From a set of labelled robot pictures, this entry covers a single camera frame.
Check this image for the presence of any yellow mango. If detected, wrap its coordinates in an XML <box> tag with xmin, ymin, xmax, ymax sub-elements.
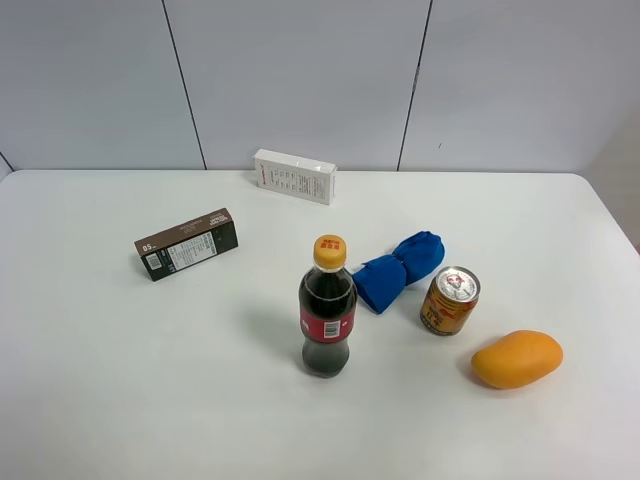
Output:
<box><xmin>471</xmin><ymin>330</ymin><xmax>564</xmax><ymax>390</ymax></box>

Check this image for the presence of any gold energy drink can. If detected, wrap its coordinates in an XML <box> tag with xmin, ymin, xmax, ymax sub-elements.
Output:
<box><xmin>420</xmin><ymin>266</ymin><xmax>481</xmax><ymax>336</ymax></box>

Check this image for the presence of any blue rolled cloth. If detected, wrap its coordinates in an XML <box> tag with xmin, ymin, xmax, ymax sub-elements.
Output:
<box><xmin>352</xmin><ymin>231</ymin><xmax>445</xmax><ymax>314</ymax></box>

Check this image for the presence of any brown carton box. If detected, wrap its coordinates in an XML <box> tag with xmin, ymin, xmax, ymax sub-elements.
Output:
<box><xmin>134</xmin><ymin>208</ymin><xmax>238</xmax><ymax>281</ymax></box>

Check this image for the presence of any cola bottle with yellow cap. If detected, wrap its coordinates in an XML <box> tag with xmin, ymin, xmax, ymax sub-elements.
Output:
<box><xmin>298</xmin><ymin>234</ymin><xmax>358</xmax><ymax>378</ymax></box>

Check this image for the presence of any white carton box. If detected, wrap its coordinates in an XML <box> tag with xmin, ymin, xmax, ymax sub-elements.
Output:
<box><xmin>253</xmin><ymin>149</ymin><xmax>337</xmax><ymax>206</ymax></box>

